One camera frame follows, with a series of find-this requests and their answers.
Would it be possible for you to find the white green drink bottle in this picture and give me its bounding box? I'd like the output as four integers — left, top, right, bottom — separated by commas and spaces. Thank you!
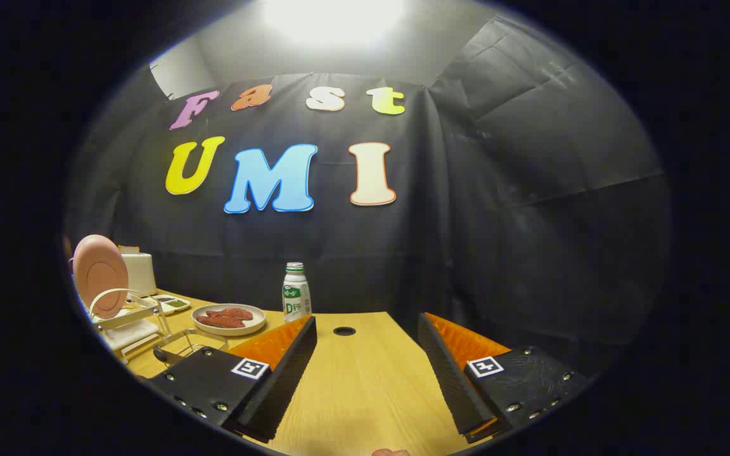
282, 262, 312, 324

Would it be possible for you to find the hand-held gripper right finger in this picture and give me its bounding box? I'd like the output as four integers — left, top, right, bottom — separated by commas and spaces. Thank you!
417, 312, 591, 444

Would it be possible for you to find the pink plate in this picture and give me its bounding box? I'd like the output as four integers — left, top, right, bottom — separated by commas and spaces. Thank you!
72, 234, 130, 319

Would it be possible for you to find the white toaster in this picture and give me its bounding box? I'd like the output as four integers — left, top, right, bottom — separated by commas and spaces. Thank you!
118, 246, 158, 297

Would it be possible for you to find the white divided condiment dish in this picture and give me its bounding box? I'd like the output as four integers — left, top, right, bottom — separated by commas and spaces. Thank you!
150, 294, 191, 315

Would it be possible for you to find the silver wire basket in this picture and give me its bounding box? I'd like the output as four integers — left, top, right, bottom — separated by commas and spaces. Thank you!
153, 328, 229, 368

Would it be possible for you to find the white wire dish rack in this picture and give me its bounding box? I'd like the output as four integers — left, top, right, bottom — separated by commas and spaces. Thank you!
89, 288, 172, 365

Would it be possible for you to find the black backdrop cloth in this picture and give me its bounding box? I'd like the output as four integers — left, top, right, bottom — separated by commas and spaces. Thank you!
64, 16, 673, 381

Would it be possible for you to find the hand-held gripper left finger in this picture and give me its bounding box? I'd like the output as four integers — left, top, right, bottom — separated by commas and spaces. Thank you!
148, 315, 318, 444

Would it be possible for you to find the beige plate with meat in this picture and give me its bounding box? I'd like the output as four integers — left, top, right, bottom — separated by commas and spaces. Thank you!
191, 303, 267, 336

